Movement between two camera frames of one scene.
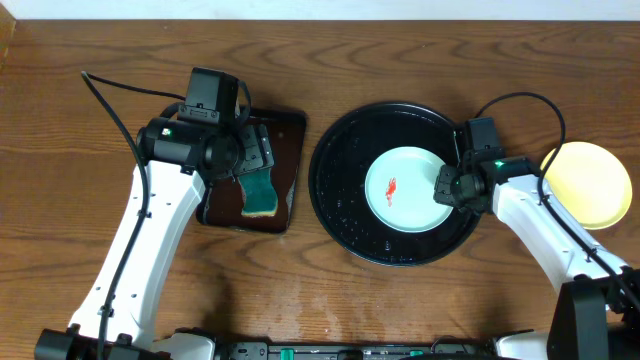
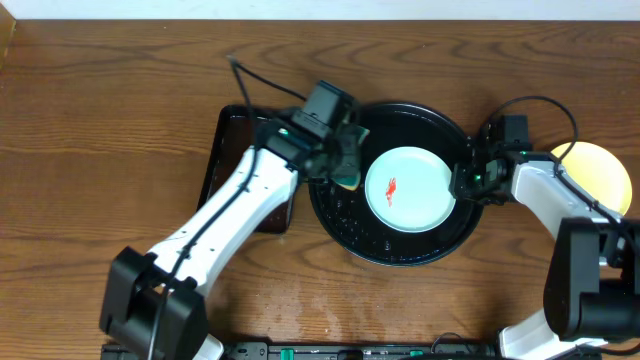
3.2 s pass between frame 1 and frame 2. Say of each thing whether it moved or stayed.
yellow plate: stayed
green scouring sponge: moved
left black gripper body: moved
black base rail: stayed
